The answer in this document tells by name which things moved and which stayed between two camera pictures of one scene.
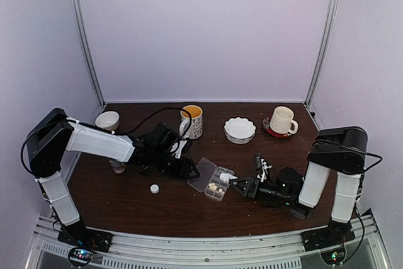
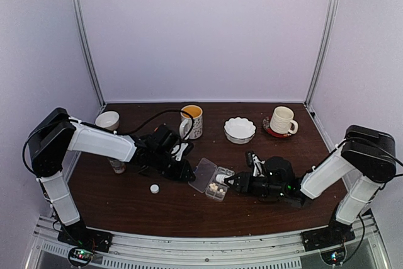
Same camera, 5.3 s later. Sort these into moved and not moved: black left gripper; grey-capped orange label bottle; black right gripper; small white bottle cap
Moved: black right gripper
Not moved: small white bottle cap; black left gripper; grey-capped orange label bottle
